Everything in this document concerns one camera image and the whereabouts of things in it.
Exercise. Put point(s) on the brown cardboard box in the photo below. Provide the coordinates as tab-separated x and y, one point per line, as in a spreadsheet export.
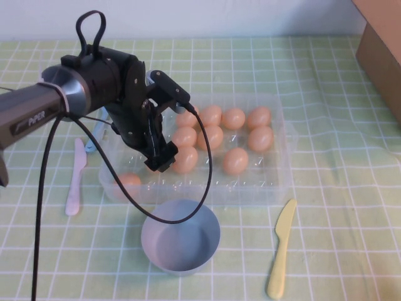
382	62

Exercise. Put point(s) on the light blue plastic fork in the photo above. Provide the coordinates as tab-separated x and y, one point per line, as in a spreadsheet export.
92	144

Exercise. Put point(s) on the pink plastic knife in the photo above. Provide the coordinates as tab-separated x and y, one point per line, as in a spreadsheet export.
75	188

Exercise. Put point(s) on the clear plastic egg box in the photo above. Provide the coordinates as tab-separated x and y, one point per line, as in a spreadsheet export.
275	175

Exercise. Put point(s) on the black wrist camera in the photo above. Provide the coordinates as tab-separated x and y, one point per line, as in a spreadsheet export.
169	87

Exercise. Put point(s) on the green checkered tablecloth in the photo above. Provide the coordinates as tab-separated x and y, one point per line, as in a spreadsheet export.
329	219

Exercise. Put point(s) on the beige egg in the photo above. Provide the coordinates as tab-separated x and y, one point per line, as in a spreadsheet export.
188	161
261	139
235	160
130	185
233	119
211	115
184	137
188	120
214	138
259	117

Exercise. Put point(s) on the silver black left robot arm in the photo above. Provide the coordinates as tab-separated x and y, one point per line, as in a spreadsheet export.
31	103

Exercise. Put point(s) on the yellow plastic knife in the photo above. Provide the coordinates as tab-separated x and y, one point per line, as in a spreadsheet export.
280	251

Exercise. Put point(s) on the blue grey bowl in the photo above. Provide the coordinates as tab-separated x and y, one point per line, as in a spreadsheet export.
181	247

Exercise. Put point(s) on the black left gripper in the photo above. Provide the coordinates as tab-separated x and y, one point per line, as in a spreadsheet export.
134	119

